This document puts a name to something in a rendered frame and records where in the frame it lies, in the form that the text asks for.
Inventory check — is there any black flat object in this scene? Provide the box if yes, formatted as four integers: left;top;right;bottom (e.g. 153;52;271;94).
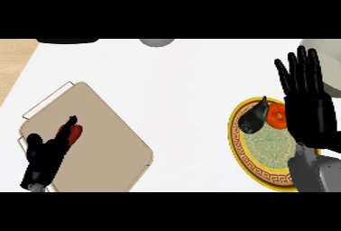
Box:
35;39;100;45

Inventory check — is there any beige cutting board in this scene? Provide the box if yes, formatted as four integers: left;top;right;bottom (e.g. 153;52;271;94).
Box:
18;80;156;193

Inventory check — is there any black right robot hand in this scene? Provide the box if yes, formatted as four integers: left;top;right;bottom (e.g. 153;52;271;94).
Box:
273;45;338;151

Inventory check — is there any dark green squash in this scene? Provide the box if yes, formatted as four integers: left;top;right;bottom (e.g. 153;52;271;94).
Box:
238;96;270;135

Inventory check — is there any yellow patterned plate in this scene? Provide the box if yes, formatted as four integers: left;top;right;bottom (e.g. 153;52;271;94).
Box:
227;96;322;192

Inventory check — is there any grey round object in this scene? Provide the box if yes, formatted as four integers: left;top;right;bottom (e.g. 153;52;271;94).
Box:
139;39;176;48

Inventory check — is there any orange tomato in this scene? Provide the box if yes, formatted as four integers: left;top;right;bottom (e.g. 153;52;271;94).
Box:
266;102;289;131

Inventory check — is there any red pepper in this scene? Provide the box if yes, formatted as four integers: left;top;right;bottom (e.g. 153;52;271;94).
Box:
56;124;84;147

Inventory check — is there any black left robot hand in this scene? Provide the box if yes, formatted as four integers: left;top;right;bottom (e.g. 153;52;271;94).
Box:
19;115;80;191

